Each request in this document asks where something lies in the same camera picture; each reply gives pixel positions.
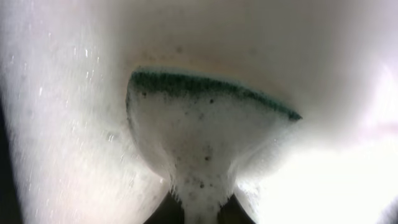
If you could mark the black rectangular foam tray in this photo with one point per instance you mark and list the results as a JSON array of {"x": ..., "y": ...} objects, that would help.
[{"x": 65, "y": 66}]

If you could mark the green scouring sponge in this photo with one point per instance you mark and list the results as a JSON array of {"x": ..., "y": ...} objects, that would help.
[{"x": 199, "y": 132}]

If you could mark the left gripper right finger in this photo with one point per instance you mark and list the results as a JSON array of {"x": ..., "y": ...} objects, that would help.
[{"x": 232, "y": 212}]

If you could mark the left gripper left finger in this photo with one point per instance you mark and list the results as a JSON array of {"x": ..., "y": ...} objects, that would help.
[{"x": 169, "y": 211}]

